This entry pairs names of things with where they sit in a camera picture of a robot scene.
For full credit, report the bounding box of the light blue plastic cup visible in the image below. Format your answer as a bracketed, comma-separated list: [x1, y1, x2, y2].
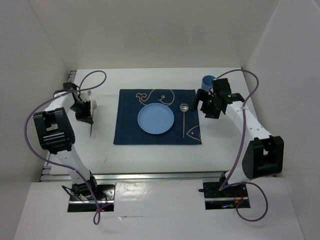
[201, 75, 216, 92]

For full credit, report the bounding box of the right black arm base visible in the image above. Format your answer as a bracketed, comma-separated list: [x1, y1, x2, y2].
[198, 182, 251, 210]

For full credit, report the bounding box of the silver metal fork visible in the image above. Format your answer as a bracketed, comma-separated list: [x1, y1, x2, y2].
[89, 109, 95, 138]

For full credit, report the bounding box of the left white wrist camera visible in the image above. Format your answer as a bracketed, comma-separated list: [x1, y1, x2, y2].
[79, 90, 92, 103]

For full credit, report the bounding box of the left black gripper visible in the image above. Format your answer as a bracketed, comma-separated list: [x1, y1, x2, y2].
[69, 100, 93, 125]

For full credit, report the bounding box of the aluminium table frame rail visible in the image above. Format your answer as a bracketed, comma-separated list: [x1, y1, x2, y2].
[39, 69, 276, 182]

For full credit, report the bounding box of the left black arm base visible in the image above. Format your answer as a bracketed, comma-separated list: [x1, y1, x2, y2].
[62, 181, 117, 213]

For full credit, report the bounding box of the light blue plastic plate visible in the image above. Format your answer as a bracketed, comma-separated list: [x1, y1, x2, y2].
[137, 103, 175, 135]

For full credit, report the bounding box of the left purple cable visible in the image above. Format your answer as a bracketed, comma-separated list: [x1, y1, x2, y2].
[24, 70, 111, 225]

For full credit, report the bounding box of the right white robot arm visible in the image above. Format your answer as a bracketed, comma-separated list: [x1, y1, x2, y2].
[190, 78, 284, 196]

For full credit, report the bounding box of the navy whale placemat cloth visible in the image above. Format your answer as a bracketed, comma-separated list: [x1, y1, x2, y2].
[113, 89, 202, 145]

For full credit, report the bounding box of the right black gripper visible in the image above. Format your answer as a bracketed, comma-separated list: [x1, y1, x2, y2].
[189, 88, 221, 120]

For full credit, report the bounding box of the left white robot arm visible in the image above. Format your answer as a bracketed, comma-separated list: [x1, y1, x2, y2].
[32, 82, 99, 200]

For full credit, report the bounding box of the silver metal spoon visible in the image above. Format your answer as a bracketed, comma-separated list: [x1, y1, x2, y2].
[179, 103, 189, 138]

